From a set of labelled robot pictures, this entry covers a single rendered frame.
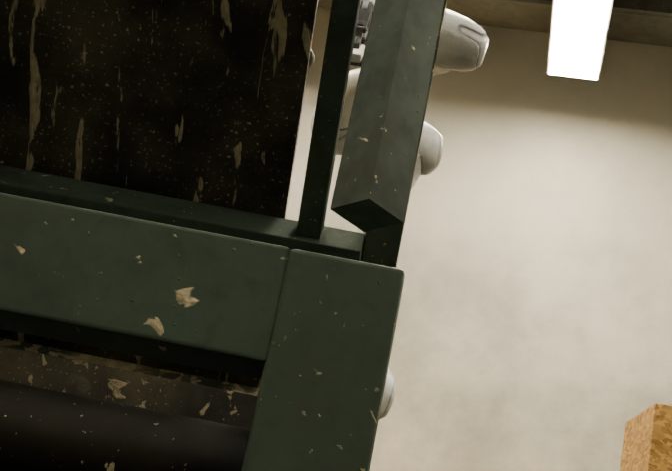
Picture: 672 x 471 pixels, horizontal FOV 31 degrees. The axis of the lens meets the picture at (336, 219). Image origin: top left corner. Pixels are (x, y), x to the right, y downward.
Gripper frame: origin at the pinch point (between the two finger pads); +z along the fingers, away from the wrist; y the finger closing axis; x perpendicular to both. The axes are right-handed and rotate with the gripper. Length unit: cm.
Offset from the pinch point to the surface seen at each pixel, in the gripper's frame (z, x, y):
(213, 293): 128, -3, -17
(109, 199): 30, 35, 21
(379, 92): 111, -13, -29
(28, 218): 126, 12, -20
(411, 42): 106, -15, -32
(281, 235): 30.4, 6.0, 22.9
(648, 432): -107, -88, 135
